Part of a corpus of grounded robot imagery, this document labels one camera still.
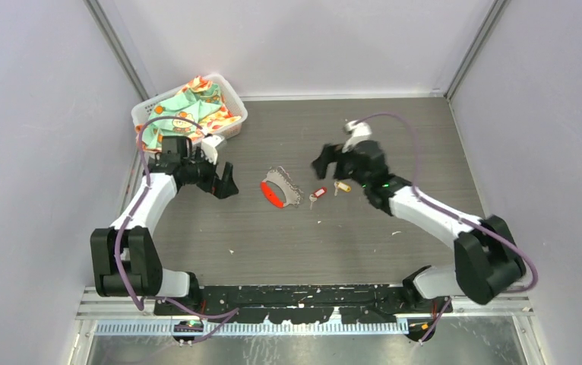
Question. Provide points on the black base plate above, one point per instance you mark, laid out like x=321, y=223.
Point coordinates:
x=303, y=304

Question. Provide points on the aluminium front rail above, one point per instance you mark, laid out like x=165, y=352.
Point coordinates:
x=120, y=317

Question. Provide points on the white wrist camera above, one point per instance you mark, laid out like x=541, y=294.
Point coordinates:
x=357, y=132
x=210, y=146

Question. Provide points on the colourful patterned cloth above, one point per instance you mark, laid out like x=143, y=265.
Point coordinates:
x=190, y=108

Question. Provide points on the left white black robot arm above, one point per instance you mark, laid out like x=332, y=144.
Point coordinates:
x=125, y=259

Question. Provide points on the red keyring with metal chain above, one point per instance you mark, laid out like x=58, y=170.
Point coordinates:
x=278, y=188

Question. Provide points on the key with red tag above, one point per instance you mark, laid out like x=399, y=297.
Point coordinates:
x=317, y=194

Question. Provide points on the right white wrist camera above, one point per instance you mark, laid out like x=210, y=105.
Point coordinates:
x=357, y=132

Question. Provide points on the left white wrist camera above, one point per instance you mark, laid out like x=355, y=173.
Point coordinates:
x=210, y=146

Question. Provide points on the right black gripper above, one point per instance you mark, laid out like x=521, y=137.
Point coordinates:
x=331, y=153

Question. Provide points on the white plastic basket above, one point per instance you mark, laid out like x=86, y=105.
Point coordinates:
x=230, y=100

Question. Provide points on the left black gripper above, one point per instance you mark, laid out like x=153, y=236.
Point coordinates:
x=221, y=188

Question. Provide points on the key with yellow tag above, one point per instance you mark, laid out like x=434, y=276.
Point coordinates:
x=341, y=187

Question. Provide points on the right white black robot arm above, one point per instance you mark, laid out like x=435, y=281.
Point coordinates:
x=486, y=262

